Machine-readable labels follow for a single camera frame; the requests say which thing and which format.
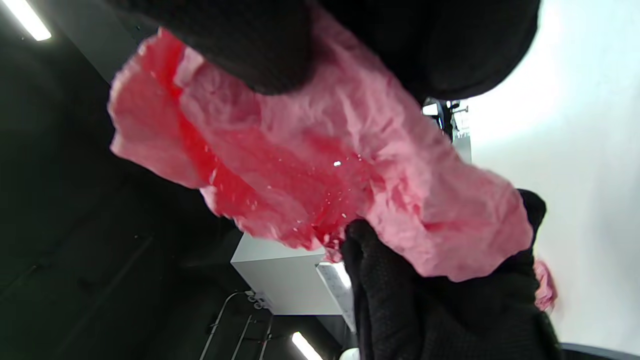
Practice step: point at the person's left hand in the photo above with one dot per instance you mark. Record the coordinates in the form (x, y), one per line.
(425, 320)

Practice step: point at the person's right hand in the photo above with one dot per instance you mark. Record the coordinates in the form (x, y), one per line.
(240, 40)

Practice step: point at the pink wrinkled paper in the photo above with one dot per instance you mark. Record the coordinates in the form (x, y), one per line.
(350, 165)
(546, 287)

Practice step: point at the ceiling light strip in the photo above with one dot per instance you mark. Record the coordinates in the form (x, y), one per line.
(27, 20)
(306, 346)

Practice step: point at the white ceiling box unit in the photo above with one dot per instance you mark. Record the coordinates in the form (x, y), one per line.
(285, 280)

